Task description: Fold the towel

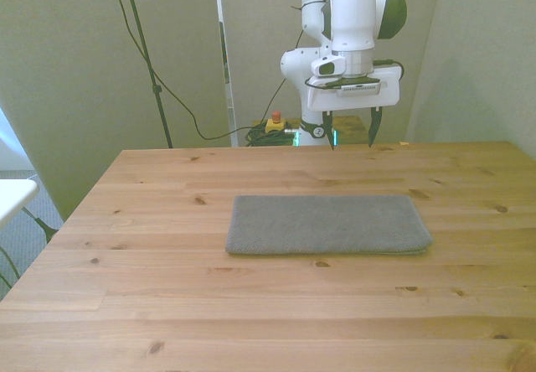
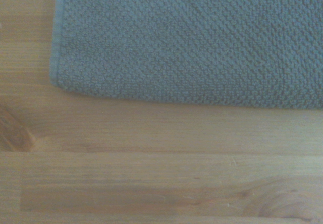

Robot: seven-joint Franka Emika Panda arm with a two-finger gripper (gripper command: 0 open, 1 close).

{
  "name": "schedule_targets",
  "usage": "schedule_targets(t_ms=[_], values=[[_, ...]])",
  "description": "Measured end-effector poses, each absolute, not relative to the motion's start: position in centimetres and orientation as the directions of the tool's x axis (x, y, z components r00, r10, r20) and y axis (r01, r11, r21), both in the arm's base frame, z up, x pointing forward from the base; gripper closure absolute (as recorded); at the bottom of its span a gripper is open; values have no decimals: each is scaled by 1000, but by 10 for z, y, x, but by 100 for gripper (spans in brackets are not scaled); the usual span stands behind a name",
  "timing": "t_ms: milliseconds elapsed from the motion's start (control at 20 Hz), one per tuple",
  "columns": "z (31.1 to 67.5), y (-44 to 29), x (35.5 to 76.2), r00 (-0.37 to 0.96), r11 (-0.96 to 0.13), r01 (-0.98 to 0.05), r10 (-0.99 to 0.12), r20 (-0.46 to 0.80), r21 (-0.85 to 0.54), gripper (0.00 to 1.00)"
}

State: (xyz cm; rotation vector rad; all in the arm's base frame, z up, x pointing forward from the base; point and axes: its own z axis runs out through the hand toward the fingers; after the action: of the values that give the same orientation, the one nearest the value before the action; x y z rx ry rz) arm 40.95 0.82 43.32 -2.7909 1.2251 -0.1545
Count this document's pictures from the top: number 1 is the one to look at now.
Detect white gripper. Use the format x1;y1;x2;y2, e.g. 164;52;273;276
307;65;401;152

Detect grey towel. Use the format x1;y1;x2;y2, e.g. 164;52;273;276
224;194;434;257

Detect yellow emergency stop button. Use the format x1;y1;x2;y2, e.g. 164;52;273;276
265;111;288;135

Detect white panel edge strip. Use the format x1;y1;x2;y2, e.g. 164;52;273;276
213;0;240;147

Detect white board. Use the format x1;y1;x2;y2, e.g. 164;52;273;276
0;106;36;173

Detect white side table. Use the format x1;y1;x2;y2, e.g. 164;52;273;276
0;178;60;290

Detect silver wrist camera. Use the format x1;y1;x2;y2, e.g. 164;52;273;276
336;81;383;96

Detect coiled black cables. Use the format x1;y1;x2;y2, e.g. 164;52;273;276
244;125;299;147

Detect black camera cable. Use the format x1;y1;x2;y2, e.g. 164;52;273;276
107;0;254;142

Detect black camera stand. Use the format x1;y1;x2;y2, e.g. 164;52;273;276
106;0;175;149

